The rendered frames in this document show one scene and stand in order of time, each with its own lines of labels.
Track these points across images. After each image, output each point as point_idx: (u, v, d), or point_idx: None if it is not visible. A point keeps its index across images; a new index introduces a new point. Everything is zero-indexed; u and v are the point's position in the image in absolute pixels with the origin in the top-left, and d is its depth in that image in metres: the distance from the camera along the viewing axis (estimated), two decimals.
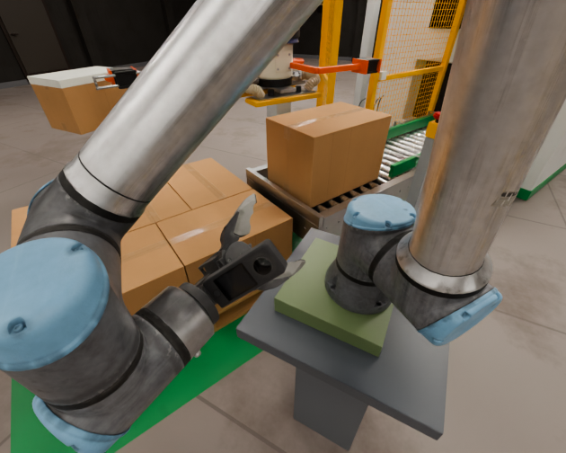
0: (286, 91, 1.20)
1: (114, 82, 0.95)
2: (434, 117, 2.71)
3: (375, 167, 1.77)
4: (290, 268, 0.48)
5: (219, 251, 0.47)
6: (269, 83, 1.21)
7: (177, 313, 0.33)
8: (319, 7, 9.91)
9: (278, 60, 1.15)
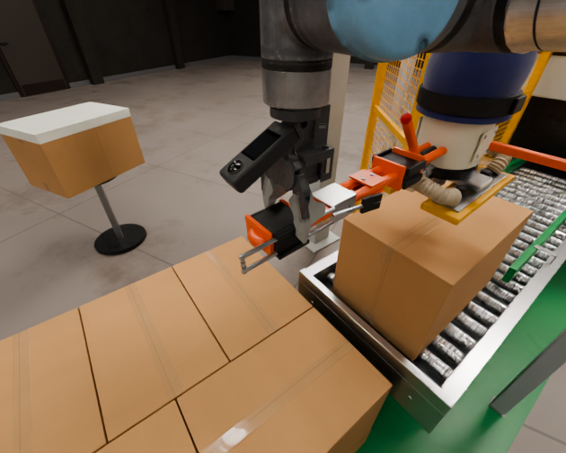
0: (483, 186, 0.76)
1: (273, 250, 0.47)
2: (514, 164, 2.15)
3: (490, 275, 1.21)
4: (265, 199, 0.50)
5: (321, 173, 0.44)
6: (455, 175, 0.76)
7: (278, 86, 0.34)
8: None
9: (481, 144, 0.70)
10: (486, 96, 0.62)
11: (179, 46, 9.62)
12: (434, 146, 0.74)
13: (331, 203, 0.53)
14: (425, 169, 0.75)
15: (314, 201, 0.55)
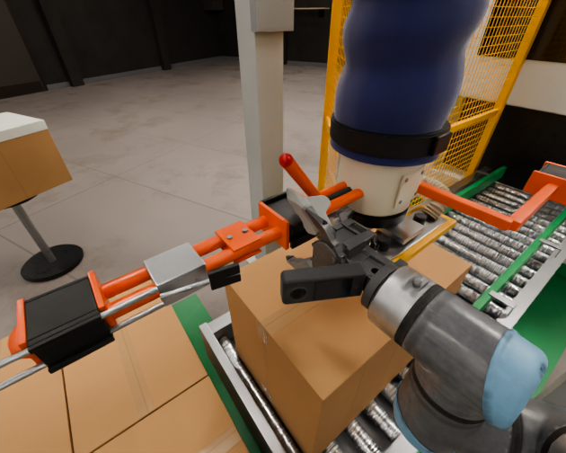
0: (411, 237, 0.61)
1: (40, 359, 0.32)
2: (485, 182, 1.92)
3: None
4: (298, 210, 0.43)
5: None
6: (376, 223, 0.62)
7: (382, 330, 0.36)
8: (320, 12, 9.12)
9: (404, 188, 0.56)
10: (397, 132, 0.48)
11: (165, 47, 9.39)
12: (349, 188, 0.59)
13: (160, 279, 0.38)
14: (338, 215, 0.60)
15: (146, 273, 0.40)
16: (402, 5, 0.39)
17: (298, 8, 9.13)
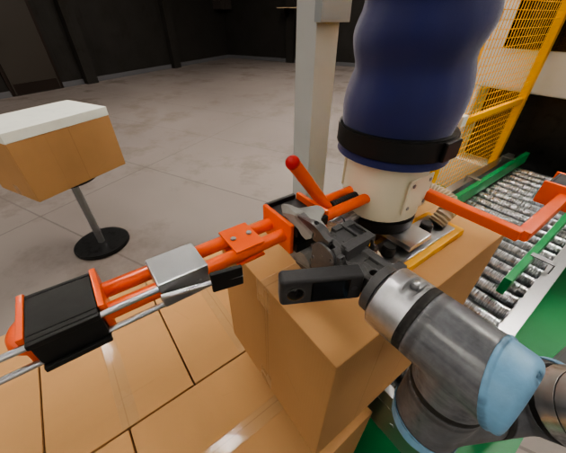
0: (418, 244, 0.60)
1: None
2: (511, 165, 2.06)
3: None
4: (293, 219, 0.45)
5: None
6: (383, 229, 0.61)
7: (379, 332, 0.35)
8: None
9: (411, 194, 0.56)
10: (409, 137, 0.47)
11: (175, 45, 9.53)
12: (355, 192, 0.59)
13: (161, 279, 0.37)
14: (343, 220, 0.59)
15: (148, 272, 0.40)
16: (417, 9, 0.38)
17: None
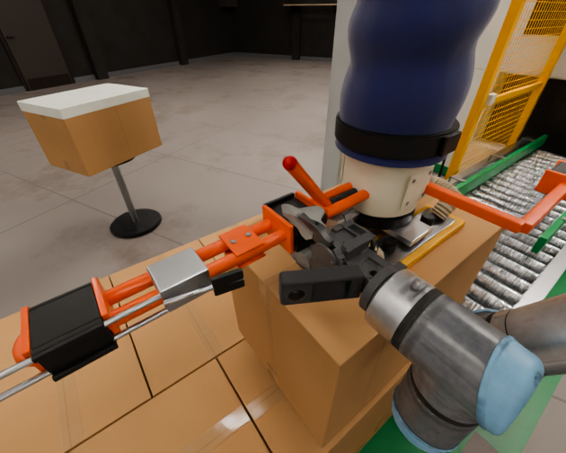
0: (419, 239, 0.60)
1: None
2: (532, 146, 2.15)
3: None
4: (293, 220, 0.45)
5: None
6: (383, 224, 0.60)
7: (379, 333, 0.36)
8: (335, 7, 9.35)
9: (411, 190, 0.55)
10: (405, 133, 0.47)
11: (183, 42, 9.62)
12: (354, 189, 0.58)
13: (163, 286, 0.38)
14: (343, 217, 0.59)
15: (150, 279, 0.40)
16: (411, 2, 0.37)
17: (313, 4, 9.36)
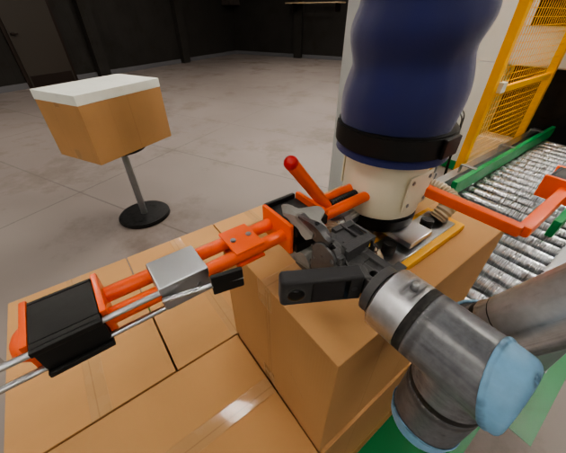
0: (418, 242, 0.60)
1: (41, 362, 0.32)
2: (540, 137, 2.16)
3: None
4: (293, 220, 0.45)
5: None
6: (383, 226, 0.60)
7: (379, 333, 0.36)
8: (337, 5, 9.36)
9: (411, 191, 0.55)
10: (407, 136, 0.47)
11: (185, 39, 9.63)
12: (354, 190, 0.59)
13: (162, 283, 0.37)
14: (343, 218, 0.59)
15: (149, 276, 0.40)
16: (413, 5, 0.38)
17: (315, 3, 9.36)
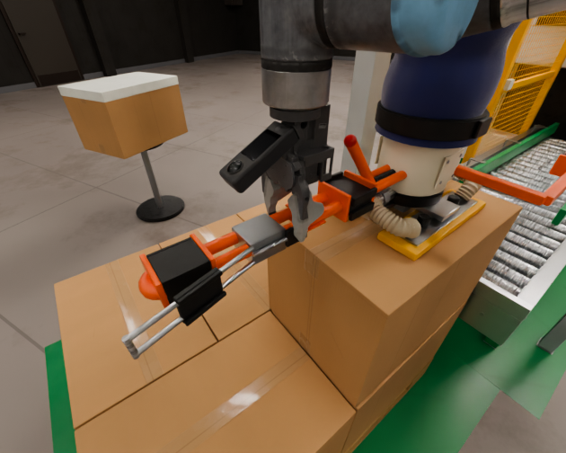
0: (448, 216, 0.67)
1: (167, 300, 0.38)
2: (544, 133, 2.23)
3: (470, 289, 0.94)
4: (267, 199, 0.50)
5: (321, 173, 0.44)
6: (417, 202, 0.68)
7: (277, 86, 0.34)
8: None
9: (445, 169, 0.63)
10: (446, 118, 0.54)
11: (189, 39, 9.70)
12: (393, 170, 0.66)
13: (252, 241, 0.44)
14: (383, 195, 0.66)
15: (236, 236, 0.47)
16: None
17: None
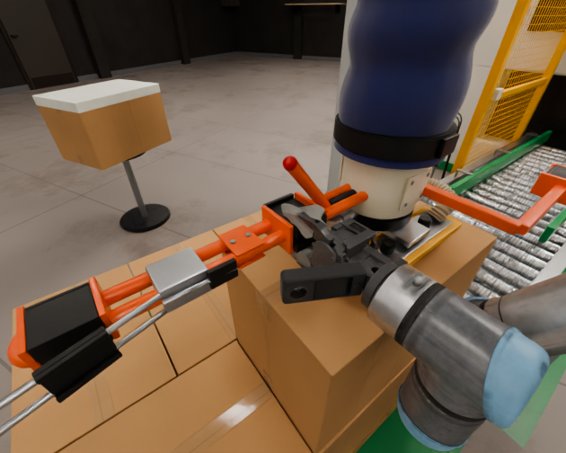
0: (417, 241, 0.60)
1: None
2: (536, 142, 2.18)
3: None
4: (293, 219, 0.45)
5: None
6: (381, 226, 0.61)
7: (383, 329, 0.35)
8: (337, 7, 9.38)
9: (410, 190, 0.56)
10: (403, 135, 0.47)
11: (185, 41, 9.65)
12: (353, 190, 0.59)
13: (162, 286, 0.37)
14: (342, 218, 0.59)
15: (149, 279, 0.39)
16: (410, 5, 0.38)
17: (315, 4, 9.39)
